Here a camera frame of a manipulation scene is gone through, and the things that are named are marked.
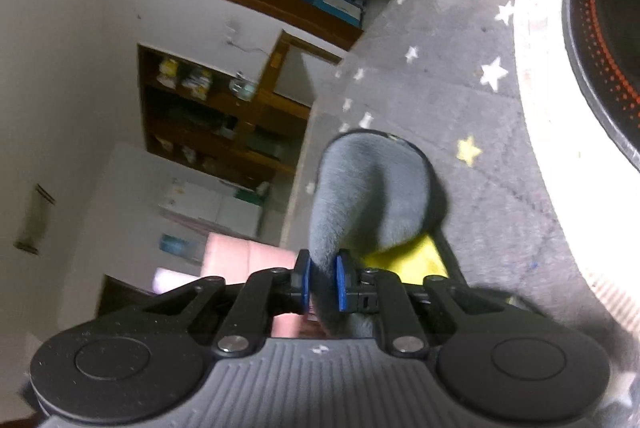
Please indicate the black induction cooker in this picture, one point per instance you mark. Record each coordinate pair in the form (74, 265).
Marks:
(602, 42)

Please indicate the white refrigerator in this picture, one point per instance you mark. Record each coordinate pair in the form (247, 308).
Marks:
(205, 210)

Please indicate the pink drinking cup with straw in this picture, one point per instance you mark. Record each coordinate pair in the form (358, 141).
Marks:
(235, 259)

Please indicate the white wall socket with cable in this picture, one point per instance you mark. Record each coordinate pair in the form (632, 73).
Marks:
(231, 39)

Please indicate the grey star-pattern table mat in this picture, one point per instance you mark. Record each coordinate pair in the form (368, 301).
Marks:
(540, 202)

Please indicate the grey cleaning cloth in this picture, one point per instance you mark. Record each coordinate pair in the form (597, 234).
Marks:
(376, 197)

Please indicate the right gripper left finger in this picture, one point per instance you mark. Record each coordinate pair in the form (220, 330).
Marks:
(265, 295)

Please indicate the blue storage box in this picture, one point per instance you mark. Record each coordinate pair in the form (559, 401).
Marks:
(350, 11)

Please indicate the wooden side table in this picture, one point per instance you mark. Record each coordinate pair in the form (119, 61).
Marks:
(290, 82)

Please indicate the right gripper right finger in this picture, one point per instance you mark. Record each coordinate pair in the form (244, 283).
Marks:
(380, 294)

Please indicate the glass jar on table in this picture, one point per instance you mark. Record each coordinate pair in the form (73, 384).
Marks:
(242, 87)

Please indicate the dark wooden shelf cabinet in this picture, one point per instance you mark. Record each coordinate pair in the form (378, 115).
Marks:
(190, 117)

